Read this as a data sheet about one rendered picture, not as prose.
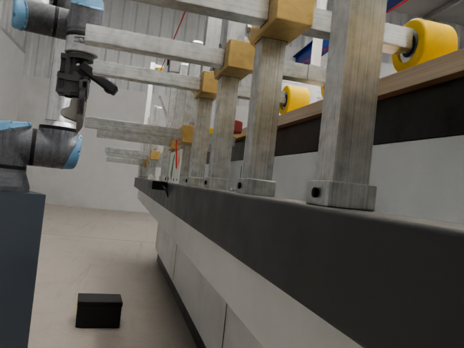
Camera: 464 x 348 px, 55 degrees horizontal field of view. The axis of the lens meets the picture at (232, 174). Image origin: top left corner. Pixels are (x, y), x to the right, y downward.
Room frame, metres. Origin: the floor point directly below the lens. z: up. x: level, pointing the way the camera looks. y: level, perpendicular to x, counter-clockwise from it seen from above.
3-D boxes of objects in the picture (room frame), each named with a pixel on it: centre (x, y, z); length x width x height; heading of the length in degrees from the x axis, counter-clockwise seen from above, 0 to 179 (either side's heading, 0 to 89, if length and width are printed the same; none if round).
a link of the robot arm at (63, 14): (1.35, 0.51, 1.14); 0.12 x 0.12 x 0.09; 25
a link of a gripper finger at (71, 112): (1.23, 0.46, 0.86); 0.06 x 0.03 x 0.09; 104
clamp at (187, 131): (1.34, 0.14, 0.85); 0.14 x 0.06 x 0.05; 14
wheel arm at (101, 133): (1.56, 0.25, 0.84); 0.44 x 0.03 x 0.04; 104
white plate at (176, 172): (1.39, 0.18, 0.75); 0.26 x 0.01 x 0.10; 14
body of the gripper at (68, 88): (1.24, 0.46, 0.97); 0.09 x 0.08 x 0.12; 104
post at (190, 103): (1.37, 0.15, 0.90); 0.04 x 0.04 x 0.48; 14
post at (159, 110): (2.58, 0.46, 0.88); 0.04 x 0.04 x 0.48; 14
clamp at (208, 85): (1.10, 0.08, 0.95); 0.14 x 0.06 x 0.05; 14
